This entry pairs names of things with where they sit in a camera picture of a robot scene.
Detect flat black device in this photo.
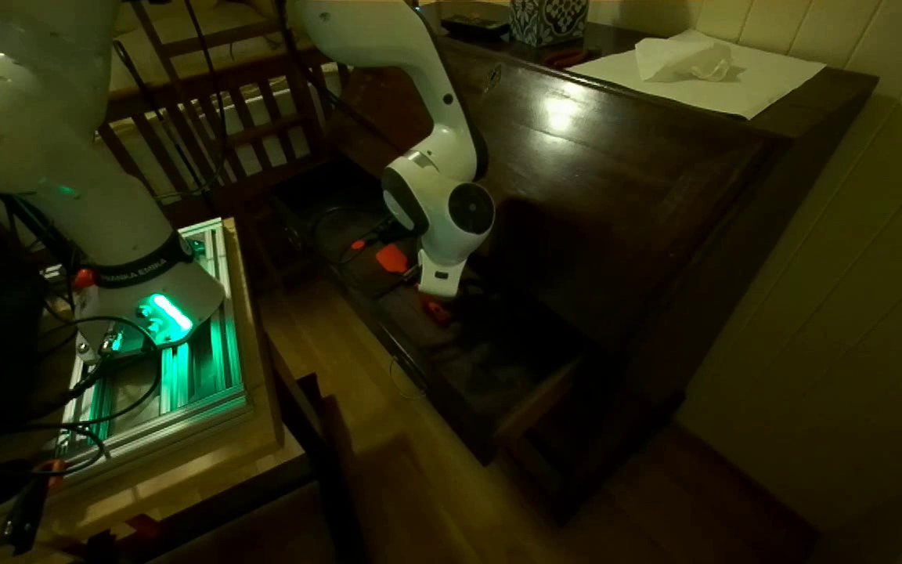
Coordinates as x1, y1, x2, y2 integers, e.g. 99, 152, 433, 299
442, 11, 511, 38

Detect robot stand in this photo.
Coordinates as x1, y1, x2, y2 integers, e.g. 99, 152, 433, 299
0, 218, 307, 553

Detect black cable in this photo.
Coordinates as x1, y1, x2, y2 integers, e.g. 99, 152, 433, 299
0, 315, 164, 479

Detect orange spatula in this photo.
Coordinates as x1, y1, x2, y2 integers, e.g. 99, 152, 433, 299
349, 239, 412, 275

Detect red scissors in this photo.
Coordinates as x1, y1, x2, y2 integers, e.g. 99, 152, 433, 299
542, 47, 602, 70

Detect wooden chair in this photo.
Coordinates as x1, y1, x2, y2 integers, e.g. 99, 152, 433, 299
97, 0, 346, 224

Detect crumpled white tissue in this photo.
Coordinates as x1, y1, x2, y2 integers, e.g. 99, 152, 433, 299
634, 37, 734, 84

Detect patterned tissue box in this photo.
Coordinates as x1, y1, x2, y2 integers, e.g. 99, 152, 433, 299
509, 0, 590, 47

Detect black clamp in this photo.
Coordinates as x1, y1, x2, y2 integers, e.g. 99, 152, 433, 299
0, 461, 68, 555

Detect white paper sheet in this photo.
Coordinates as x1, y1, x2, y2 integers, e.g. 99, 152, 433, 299
567, 29, 827, 121

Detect desk drawer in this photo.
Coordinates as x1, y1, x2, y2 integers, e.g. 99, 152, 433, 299
326, 235, 586, 465

